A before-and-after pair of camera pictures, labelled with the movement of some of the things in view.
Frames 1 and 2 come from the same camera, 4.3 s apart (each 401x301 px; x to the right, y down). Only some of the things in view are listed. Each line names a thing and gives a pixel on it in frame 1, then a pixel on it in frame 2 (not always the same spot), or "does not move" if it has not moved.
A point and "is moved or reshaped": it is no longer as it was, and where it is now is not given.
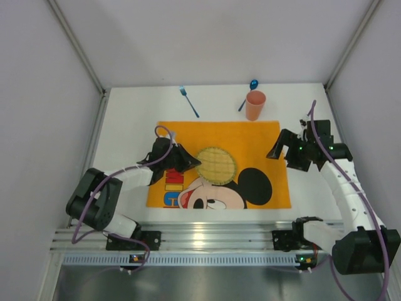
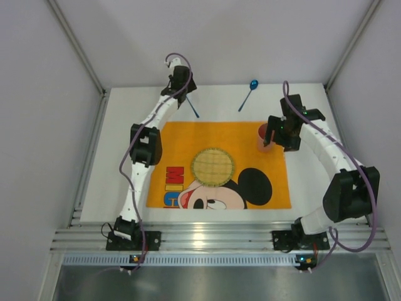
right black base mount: [289, 240] does not move
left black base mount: [153, 239] does not move
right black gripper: [288, 145] -> [279, 135]
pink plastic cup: [255, 100] -> [261, 137]
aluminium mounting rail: [185, 236] does not move
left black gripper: [177, 157] -> [179, 98]
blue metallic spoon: [253, 84] does not move
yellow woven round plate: [217, 167] is moved or reshaped
